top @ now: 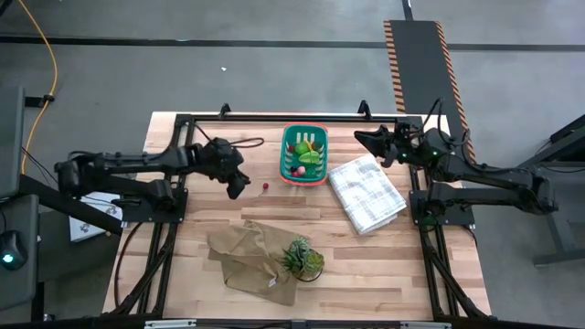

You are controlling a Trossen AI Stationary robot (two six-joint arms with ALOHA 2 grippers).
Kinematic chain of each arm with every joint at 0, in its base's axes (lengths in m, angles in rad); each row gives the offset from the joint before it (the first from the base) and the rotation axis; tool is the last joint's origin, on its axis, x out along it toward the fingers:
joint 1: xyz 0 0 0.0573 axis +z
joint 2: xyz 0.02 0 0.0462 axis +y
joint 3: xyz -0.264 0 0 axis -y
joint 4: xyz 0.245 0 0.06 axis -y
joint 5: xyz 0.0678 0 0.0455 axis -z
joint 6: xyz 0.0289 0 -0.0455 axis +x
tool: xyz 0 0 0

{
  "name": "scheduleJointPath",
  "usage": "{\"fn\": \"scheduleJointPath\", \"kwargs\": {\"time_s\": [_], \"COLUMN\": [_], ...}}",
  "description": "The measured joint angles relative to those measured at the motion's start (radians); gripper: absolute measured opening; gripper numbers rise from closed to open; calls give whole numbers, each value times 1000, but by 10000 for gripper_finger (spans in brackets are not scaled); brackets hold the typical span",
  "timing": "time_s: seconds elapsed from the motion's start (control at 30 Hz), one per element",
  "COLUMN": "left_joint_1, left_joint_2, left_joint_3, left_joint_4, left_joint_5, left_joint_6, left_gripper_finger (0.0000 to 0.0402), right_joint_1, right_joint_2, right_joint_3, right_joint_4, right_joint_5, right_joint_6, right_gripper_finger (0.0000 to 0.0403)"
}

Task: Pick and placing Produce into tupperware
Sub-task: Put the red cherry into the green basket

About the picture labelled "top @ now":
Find yellow cable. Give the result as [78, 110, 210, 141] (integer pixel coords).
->
[16, 0, 59, 175]

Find black floor mat orange stripes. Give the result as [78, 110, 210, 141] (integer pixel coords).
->
[383, 19, 473, 159]

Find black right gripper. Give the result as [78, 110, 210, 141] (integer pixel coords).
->
[354, 122, 441, 169]

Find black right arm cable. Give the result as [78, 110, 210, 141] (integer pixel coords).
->
[422, 97, 473, 148]

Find brown cable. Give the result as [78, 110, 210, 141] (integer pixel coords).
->
[113, 221, 144, 308]

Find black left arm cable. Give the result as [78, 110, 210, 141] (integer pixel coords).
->
[195, 122, 266, 150]

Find white printed booklet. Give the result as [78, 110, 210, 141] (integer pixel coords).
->
[68, 190, 123, 243]

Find black cable bracket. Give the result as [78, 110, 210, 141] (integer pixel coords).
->
[25, 93, 56, 110]

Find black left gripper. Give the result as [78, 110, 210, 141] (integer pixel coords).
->
[190, 135, 252, 201]

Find tan linen cloth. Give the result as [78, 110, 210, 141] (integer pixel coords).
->
[206, 219, 316, 307]

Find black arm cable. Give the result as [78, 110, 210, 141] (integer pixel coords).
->
[422, 97, 473, 148]
[195, 122, 266, 150]

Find succulent plant in black pot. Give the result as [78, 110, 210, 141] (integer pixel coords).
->
[279, 235, 325, 282]

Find teal basket with orange handles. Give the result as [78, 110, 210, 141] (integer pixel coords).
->
[279, 122, 329, 187]

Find black metal beam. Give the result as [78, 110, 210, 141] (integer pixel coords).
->
[17, 175, 125, 237]

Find grey side desk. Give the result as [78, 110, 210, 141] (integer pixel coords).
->
[0, 194, 41, 313]

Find black computer mouse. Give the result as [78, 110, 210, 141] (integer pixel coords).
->
[0, 229, 28, 271]

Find white plaid folded towel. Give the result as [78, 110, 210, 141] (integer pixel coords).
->
[327, 154, 408, 235]

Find black aluminium table frame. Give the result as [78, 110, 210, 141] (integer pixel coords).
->
[102, 99, 493, 329]

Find grey metal stand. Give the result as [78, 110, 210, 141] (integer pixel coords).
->
[518, 113, 585, 267]

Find grey flat panel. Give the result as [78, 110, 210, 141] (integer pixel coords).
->
[0, 86, 27, 200]

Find silver metal bracket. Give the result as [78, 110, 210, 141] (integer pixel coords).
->
[400, 321, 452, 329]
[144, 319, 197, 329]

